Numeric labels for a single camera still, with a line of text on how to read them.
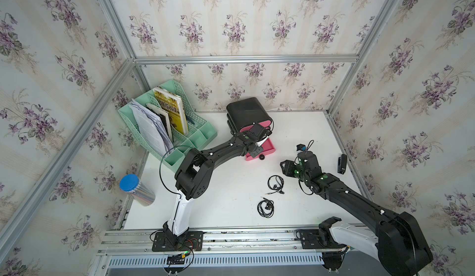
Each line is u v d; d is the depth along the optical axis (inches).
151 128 30.4
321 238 25.7
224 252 28.2
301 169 26.5
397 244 15.6
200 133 39.4
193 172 21.1
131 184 27.1
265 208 32.2
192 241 28.8
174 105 35.9
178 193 21.1
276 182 35.2
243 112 39.0
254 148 26.8
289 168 29.7
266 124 37.2
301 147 30.3
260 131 28.8
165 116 35.7
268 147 39.9
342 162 36.8
